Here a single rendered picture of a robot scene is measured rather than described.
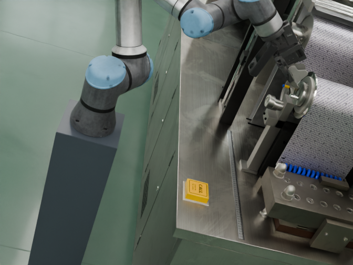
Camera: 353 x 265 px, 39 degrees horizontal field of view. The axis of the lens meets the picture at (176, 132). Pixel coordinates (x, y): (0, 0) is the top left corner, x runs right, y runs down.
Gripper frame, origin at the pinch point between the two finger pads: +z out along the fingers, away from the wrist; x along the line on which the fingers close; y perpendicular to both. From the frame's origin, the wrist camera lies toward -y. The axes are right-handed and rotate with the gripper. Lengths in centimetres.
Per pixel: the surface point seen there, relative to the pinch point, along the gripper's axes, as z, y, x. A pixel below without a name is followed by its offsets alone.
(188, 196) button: 6.4, -41.1, -19.6
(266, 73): 31, -15, 67
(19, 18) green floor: -19, -182, 237
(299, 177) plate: 23.8, -11.3, -12.0
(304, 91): 1.5, 2.1, -2.8
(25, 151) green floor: 15, -153, 85
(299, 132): 11.8, -4.9, -6.4
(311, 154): 22.0, -5.1, -6.4
